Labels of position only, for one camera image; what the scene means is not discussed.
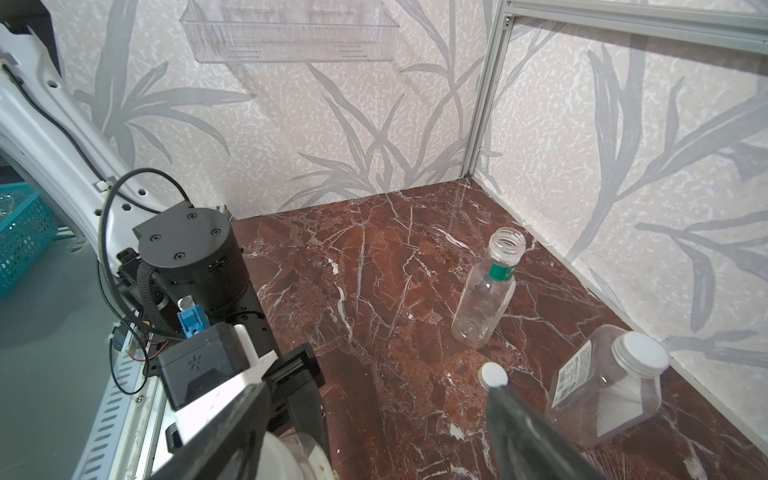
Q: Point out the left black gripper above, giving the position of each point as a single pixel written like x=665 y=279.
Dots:
x=192 y=251

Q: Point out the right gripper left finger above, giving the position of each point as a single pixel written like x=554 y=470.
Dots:
x=228 y=447

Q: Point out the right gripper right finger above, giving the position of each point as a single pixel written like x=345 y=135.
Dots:
x=524 y=446

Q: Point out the square clear plastic bottle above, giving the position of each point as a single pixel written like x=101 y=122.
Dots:
x=609 y=385

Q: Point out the white bottle cap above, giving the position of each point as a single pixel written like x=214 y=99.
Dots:
x=492 y=375
x=296 y=456

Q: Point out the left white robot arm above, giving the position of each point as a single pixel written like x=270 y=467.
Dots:
x=75 y=165

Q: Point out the far clear plastic bottle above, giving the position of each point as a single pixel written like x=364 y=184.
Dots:
x=489 y=288

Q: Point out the teal plastic basket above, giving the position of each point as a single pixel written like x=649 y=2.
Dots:
x=28 y=227

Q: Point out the clear acrylic wall shelf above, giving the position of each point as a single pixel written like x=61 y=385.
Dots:
x=246 y=32

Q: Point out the horizontal aluminium frame bar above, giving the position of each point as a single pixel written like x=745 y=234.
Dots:
x=744 y=32

